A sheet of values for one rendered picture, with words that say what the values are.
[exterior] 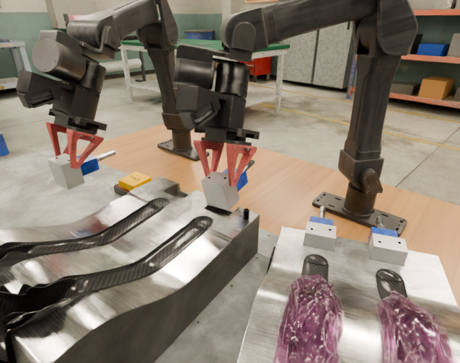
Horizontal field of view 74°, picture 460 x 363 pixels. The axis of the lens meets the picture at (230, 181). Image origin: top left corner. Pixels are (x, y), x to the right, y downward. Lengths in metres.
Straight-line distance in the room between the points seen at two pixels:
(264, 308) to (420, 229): 0.48
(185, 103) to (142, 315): 0.29
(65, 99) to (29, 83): 0.07
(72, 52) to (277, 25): 0.35
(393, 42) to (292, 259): 0.39
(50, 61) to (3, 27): 6.41
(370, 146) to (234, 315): 0.41
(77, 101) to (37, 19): 6.52
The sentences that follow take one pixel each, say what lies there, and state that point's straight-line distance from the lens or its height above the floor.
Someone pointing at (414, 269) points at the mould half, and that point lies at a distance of 0.58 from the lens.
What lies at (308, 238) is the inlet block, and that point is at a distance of 0.54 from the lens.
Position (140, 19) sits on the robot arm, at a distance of 0.80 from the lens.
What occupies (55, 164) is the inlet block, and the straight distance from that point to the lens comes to 0.67.
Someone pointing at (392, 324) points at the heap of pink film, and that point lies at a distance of 0.40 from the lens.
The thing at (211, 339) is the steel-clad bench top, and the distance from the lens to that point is 0.49.
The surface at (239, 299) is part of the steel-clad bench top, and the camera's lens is 0.53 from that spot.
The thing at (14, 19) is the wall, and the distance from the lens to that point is 7.05.
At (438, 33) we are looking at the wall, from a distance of 5.78.
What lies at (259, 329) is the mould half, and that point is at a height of 0.89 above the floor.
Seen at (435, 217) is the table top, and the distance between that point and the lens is 0.85.
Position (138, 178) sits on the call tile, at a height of 0.84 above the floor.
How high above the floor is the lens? 1.20
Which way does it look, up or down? 28 degrees down
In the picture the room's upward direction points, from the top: straight up
